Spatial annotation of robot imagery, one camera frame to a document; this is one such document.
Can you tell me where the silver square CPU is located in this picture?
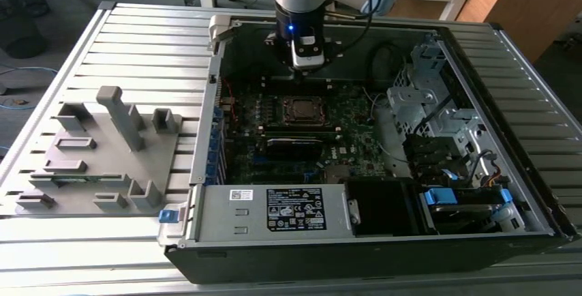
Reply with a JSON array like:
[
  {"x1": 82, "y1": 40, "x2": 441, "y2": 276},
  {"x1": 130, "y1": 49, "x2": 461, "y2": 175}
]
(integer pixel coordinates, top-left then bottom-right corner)
[{"x1": 292, "y1": 100, "x2": 317, "y2": 119}]

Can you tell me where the metal socket cover frame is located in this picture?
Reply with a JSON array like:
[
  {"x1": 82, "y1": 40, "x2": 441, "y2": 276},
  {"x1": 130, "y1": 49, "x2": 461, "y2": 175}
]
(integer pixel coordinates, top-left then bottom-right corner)
[{"x1": 284, "y1": 96, "x2": 324, "y2": 123}]

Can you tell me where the CPU socket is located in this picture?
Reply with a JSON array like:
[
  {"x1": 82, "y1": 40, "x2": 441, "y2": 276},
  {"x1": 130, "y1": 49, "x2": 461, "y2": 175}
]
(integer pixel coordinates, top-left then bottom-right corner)
[{"x1": 280, "y1": 94, "x2": 329, "y2": 127}]

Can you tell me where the black RAM slot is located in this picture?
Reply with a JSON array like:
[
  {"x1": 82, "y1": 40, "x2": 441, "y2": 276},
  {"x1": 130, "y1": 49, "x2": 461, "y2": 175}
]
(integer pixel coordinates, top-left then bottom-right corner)
[
  {"x1": 265, "y1": 130, "x2": 337, "y2": 136},
  {"x1": 264, "y1": 126, "x2": 336, "y2": 132},
  {"x1": 267, "y1": 134, "x2": 340, "y2": 140},
  {"x1": 264, "y1": 123, "x2": 335, "y2": 128}
]

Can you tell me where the silver metal drive cage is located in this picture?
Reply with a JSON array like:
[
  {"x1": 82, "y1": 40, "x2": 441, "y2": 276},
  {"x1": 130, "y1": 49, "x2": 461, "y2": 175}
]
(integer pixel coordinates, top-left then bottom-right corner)
[{"x1": 384, "y1": 42, "x2": 503, "y2": 177}]

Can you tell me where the green motherboard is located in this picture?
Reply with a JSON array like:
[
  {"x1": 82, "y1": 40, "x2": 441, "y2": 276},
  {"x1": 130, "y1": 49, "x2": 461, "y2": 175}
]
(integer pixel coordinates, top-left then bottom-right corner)
[{"x1": 217, "y1": 77, "x2": 409, "y2": 186}]

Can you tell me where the black graphics card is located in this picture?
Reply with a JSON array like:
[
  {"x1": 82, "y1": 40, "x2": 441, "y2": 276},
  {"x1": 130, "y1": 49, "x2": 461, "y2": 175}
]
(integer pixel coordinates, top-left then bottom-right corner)
[{"x1": 265, "y1": 137, "x2": 323, "y2": 161}]

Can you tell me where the tan chipset heatsink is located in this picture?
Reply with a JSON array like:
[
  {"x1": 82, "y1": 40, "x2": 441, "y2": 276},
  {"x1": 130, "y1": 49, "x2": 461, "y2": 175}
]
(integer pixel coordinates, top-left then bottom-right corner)
[{"x1": 324, "y1": 164, "x2": 352, "y2": 179}]

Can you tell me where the black plastic holder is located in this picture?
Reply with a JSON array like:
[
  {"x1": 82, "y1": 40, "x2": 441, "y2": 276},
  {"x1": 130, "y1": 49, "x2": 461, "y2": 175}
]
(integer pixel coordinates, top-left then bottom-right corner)
[{"x1": 401, "y1": 134, "x2": 472, "y2": 178}]

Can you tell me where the brown wooden cabinet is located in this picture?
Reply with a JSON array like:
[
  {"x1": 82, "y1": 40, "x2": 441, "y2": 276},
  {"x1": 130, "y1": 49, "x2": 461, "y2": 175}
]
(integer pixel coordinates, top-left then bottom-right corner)
[{"x1": 456, "y1": 0, "x2": 582, "y2": 63}]

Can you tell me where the grey plastic parts rack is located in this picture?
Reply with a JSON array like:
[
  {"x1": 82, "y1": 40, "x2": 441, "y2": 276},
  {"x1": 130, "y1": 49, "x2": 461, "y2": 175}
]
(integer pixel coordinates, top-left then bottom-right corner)
[{"x1": 13, "y1": 85, "x2": 185, "y2": 216}]

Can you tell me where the silver power supply unit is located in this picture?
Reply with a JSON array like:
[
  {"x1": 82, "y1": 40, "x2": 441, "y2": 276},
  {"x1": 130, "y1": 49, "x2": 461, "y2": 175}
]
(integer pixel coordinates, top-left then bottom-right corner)
[{"x1": 192, "y1": 183, "x2": 355, "y2": 242}]

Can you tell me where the hard disk in blue carrier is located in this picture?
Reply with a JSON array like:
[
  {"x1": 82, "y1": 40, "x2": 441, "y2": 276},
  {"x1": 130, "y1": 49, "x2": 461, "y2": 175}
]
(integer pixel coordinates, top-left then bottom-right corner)
[{"x1": 417, "y1": 186, "x2": 519, "y2": 235}]

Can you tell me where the black floor bin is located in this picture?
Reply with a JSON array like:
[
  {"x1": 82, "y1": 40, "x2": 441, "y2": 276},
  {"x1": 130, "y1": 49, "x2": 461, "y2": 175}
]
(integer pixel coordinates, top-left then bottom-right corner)
[{"x1": 1, "y1": 11, "x2": 49, "y2": 60}]

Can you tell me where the green RAM stick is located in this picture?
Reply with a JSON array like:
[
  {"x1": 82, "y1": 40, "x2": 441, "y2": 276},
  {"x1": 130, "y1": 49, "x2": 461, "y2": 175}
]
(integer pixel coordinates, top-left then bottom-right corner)
[{"x1": 48, "y1": 174, "x2": 124, "y2": 185}]

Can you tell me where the black open PC case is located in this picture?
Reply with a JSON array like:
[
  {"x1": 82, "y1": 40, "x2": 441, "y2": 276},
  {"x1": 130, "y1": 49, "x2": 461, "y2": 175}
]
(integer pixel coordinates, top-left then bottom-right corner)
[{"x1": 156, "y1": 12, "x2": 580, "y2": 285}]

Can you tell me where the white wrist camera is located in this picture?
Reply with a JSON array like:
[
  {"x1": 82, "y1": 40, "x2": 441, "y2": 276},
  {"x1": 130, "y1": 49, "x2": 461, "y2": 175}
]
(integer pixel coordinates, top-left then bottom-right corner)
[{"x1": 289, "y1": 35, "x2": 327, "y2": 71}]

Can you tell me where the black straight cable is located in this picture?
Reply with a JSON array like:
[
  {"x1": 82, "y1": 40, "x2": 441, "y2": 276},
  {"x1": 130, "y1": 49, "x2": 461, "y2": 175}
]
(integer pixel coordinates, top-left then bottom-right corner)
[{"x1": 411, "y1": 93, "x2": 455, "y2": 138}]

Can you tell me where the thin grey wire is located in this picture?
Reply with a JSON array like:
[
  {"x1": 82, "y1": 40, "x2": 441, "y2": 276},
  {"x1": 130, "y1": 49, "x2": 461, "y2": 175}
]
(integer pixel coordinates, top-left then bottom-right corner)
[{"x1": 368, "y1": 91, "x2": 409, "y2": 166}]

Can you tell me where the blue floor cable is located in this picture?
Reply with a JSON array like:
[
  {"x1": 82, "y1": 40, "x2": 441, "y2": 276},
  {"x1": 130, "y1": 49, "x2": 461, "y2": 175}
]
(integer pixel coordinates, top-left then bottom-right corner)
[{"x1": 0, "y1": 65, "x2": 60, "y2": 111}]

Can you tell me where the coloured wire bundle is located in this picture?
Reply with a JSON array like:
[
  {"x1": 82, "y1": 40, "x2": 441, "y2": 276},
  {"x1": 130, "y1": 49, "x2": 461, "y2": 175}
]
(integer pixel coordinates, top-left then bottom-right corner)
[{"x1": 469, "y1": 149, "x2": 508, "y2": 188}]

